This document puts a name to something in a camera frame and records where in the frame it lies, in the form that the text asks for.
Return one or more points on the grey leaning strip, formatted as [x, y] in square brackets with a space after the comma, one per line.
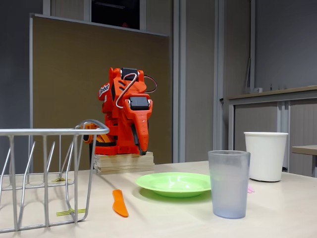
[248, 74]

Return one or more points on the red robot arm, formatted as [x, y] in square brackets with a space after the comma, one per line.
[116, 99]

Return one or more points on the translucent grey plastic cup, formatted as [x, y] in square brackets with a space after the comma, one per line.
[229, 188]

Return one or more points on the brown partition board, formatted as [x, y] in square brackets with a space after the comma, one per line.
[74, 74]

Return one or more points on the green plastic plate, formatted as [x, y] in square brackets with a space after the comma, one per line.
[173, 184]

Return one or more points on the pink plastic fork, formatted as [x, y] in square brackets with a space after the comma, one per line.
[250, 189]

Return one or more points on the white paper cup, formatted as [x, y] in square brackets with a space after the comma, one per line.
[268, 156]

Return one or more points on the yellow black tape mark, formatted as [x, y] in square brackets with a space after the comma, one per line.
[71, 212]

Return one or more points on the grey side table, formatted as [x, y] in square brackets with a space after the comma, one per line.
[305, 149]

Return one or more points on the wooden base block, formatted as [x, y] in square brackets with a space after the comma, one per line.
[123, 163]

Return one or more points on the orange plastic clamp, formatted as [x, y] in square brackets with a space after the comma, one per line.
[104, 137]

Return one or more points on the orange plastic knife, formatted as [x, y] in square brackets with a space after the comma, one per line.
[120, 204]

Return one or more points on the grey low cabinet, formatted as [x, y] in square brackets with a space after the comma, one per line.
[302, 116]

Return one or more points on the small white object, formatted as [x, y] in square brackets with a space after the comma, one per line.
[258, 90]

